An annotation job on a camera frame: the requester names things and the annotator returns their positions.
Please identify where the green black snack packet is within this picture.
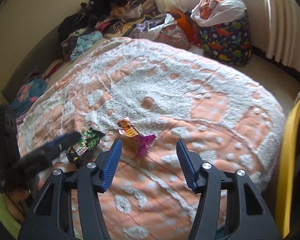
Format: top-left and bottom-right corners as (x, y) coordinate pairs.
(66, 127), (105, 168)

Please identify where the purple snack wrapper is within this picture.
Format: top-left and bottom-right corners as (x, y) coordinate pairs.
(117, 118), (156, 157)

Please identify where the yellow rimmed black trash bin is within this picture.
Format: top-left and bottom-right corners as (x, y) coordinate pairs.
(275, 100), (300, 238)

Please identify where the person's left hand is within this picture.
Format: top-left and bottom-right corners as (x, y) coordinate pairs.
(6, 189), (31, 224)

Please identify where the green sleeve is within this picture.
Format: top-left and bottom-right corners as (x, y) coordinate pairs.
(0, 194), (21, 239)

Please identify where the floral dark pillow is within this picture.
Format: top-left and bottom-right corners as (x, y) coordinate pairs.
(10, 77), (49, 118)

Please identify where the orange white patterned bedspread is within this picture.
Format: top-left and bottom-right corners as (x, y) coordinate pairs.
(18, 37), (285, 239)

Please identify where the light blue garment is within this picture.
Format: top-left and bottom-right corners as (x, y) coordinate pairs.
(70, 31), (103, 61)

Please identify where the dinosaur print laundry basket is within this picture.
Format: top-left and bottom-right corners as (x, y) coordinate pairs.
(197, 12), (251, 67)

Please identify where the orange plastic bag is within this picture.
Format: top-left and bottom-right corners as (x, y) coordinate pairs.
(169, 10), (196, 42)

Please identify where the floral fabric bag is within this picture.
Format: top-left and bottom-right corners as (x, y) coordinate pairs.
(154, 23), (191, 50)

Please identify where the pile of clothes on bed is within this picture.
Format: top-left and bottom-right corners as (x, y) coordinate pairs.
(57, 0), (159, 61)

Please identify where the cream curtain right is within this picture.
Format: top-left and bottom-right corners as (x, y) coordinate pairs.
(264, 0), (300, 73)

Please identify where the white plastic bag with clothes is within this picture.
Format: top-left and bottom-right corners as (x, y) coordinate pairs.
(191, 0), (246, 27)

